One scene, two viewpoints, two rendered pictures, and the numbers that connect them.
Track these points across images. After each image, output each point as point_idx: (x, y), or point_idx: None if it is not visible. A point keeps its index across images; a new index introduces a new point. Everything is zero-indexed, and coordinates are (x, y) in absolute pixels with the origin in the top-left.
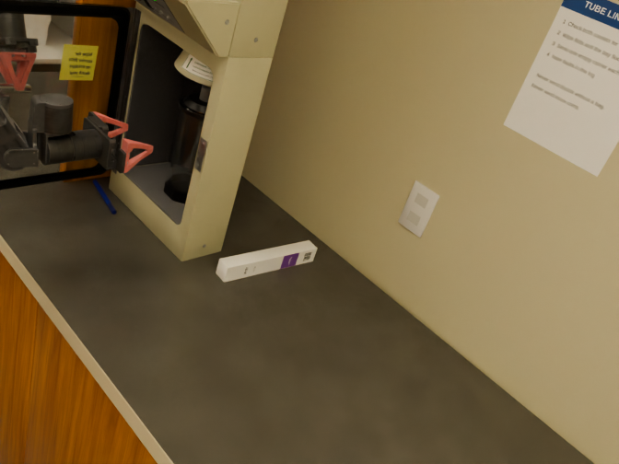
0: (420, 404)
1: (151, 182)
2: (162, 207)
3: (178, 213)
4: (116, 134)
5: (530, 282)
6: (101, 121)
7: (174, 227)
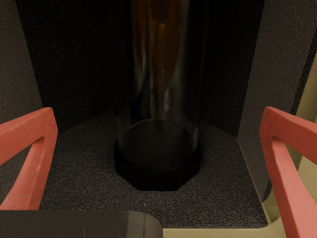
0: None
1: (95, 193)
2: (195, 222)
3: (222, 203)
4: (43, 183)
5: None
6: (17, 217)
7: (255, 235)
